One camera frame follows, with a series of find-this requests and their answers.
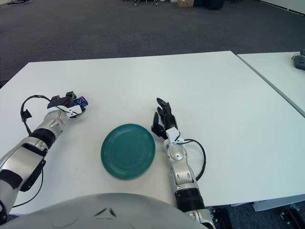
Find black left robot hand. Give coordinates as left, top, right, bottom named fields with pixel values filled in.
left=46, top=91, right=86, bottom=119

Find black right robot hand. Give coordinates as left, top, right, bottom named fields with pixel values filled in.
left=150, top=97, right=184, bottom=145

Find blue gum box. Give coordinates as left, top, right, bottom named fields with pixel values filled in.
left=73, top=95, right=90, bottom=108

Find teal ribbed plate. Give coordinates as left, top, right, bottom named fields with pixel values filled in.
left=100, top=123, right=156, bottom=180

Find silver robot torso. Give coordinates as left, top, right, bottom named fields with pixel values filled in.
left=0, top=193, right=208, bottom=229

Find wheeled equipment carts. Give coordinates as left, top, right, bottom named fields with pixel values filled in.
left=132, top=0, right=168, bottom=7

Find large black case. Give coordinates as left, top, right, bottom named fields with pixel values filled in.
left=194, top=0, right=226, bottom=10

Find dark grey device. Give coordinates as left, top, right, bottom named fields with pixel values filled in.
left=290, top=48, right=305, bottom=71

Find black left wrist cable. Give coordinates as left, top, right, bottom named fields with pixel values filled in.
left=20, top=94, right=52, bottom=135

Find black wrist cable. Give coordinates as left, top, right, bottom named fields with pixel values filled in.
left=20, top=94, right=52, bottom=135
left=183, top=138, right=206, bottom=183

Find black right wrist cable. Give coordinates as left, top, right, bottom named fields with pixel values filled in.
left=183, top=138, right=206, bottom=183

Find thin black torso cable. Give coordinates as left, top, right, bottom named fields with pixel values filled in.
left=12, top=166, right=45, bottom=208

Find black metal floor bracket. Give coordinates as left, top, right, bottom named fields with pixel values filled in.
left=279, top=205, right=302, bottom=225

